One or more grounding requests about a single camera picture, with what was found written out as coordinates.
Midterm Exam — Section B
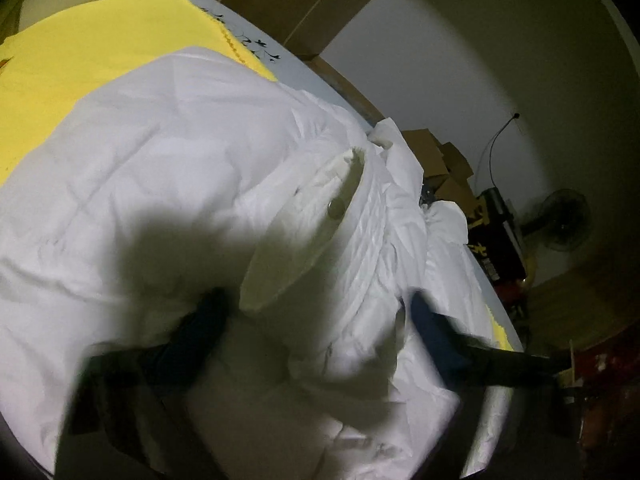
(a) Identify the white floral bed sheet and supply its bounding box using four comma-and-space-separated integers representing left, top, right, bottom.
177, 0, 526, 353

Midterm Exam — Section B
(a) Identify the wooden bed frame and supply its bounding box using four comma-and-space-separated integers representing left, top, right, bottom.
302, 55, 401, 131

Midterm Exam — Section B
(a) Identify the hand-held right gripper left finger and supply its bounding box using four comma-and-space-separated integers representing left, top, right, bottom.
65, 285, 236, 441

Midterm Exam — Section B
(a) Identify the small cardboard box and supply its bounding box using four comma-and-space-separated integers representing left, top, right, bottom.
440, 142, 474, 181

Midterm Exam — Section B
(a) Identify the black standing fan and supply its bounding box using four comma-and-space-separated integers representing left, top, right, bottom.
520, 187, 592, 254

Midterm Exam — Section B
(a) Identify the white puffer jacket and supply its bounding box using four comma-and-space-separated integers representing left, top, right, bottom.
0, 45, 516, 480

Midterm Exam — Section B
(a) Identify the black and yellow box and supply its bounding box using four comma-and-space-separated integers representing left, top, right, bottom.
467, 187, 529, 282

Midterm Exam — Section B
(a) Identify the yellow blanket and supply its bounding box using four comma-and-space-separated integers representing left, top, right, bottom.
0, 0, 523, 353

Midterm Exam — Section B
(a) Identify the wooden door frame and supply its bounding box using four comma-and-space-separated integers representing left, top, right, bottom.
215, 0, 421, 61

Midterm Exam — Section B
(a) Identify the large cardboard box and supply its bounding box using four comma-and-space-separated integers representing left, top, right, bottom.
401, 130, 445, 182

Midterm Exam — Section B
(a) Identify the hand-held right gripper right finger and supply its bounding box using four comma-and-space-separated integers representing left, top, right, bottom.
409, 291, 572, 392

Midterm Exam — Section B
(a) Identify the red bag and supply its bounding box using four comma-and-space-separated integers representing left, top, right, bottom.
582, 350, 640, 413

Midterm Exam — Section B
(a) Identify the black wall cable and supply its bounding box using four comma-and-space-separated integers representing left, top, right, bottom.
477, 112, 522, 196

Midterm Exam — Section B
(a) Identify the open cardboard box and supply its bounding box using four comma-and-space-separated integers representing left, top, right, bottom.
434, 177, 482, 222

